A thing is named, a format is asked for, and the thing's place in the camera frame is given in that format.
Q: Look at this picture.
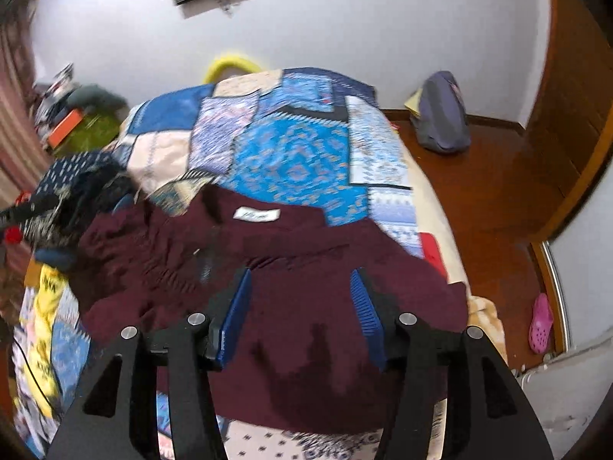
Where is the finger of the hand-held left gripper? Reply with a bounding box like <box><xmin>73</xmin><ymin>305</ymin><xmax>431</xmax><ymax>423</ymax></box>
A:
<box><xmin>0</xmin><ymin>194</ymin><xmax>62</xmax><ymax>227</ymax></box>

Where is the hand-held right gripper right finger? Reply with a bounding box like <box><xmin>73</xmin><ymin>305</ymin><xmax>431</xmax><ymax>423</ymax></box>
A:
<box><xmin>349</xmin><ymin>268</ymin><xmax>556</xmax><ymax>460</ymax></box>

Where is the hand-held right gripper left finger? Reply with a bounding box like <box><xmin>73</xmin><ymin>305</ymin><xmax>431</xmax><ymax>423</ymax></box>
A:
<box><xmin>45</xmin><ymin>268</ymin><xmax>253</xmax><ymax>460</ymax></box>

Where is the red plush toy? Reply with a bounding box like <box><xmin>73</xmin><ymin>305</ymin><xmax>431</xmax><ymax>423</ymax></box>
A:
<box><xmin>2</xmin><ymin>191</ymin><xmax>34</xmax><ymax>244</ymax></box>

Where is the black patterned cloth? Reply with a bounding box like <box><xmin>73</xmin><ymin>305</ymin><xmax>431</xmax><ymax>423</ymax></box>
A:
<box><xmin>23</xmin><ymin>150</ymin><xmax>141</xmax><ymax>246</ymax></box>

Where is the yellow printed cloth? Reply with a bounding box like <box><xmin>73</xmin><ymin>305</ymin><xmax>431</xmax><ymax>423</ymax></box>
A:
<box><xmin>29</xmin><ymin>266</ymin><xmax>70</xmax><ymax>417</ymax></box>

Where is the orange box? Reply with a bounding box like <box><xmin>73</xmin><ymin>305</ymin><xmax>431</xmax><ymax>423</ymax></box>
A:
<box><xmin>47</xmin><ymin>108</ymin><xmax>86</xmax><ymax>148</ymax></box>

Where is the striped red curtain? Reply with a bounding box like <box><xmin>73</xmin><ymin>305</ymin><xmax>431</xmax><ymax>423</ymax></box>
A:
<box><xmin>0</xmin><ymin>7</ymin><xmax>54</xmax><ymax>204</ymax></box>

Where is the grey pillow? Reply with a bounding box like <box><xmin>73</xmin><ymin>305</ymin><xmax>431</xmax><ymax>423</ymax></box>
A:
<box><xmin>67</xmin><ymin>85</ymin><xmax>130</xmax><ymax>114</ymax></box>

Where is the pink clog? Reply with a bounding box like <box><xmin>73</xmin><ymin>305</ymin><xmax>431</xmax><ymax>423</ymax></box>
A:
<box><xmin>528</xmin><ymin>293</ymin><xmax>555</xmax><ymax>355</ymax></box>

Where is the grey backpack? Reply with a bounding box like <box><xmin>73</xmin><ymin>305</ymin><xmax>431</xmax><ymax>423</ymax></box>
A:
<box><xmin>416</xmin><ymin>70</ymin><xmax>472</xmax><ymax>155</ymax></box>

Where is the white appliance with stickers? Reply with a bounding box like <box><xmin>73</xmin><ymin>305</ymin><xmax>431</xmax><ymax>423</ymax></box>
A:
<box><xmin>520</xmin><ymin>340</ymin><xmax>613</xmax><ymax>460</ymax></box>

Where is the yellow bag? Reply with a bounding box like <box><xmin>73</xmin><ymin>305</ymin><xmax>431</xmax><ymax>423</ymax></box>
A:
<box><xmin>403</xmin><ymin>87</ymin><xmax>425</xmax><ymax>119</ymax></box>

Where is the wooden door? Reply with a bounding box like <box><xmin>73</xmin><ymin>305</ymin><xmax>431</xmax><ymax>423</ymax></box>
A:
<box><xmin>515</xmin><ymin>0</ymin><xmax>613</xmax><ymax>246</ymax></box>

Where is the yellow ring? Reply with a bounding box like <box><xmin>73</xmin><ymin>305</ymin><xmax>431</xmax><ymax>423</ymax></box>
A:
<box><xmin>203</xmin><ymin>49</ymin><xmax>266</xmax><ymax>84</ymax></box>

